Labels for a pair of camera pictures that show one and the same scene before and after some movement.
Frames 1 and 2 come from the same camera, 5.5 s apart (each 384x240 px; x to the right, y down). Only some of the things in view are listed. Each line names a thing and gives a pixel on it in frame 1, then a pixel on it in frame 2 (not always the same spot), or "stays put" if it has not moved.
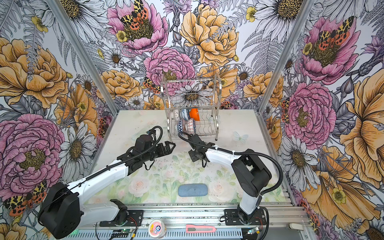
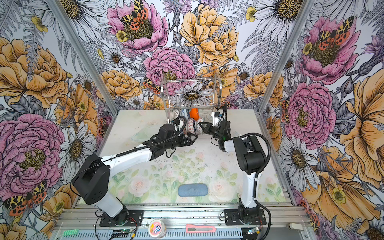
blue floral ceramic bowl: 184,113 stays put
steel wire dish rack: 192,105 stays put
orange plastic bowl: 194,113 stays put
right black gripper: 193,158 → 209,127
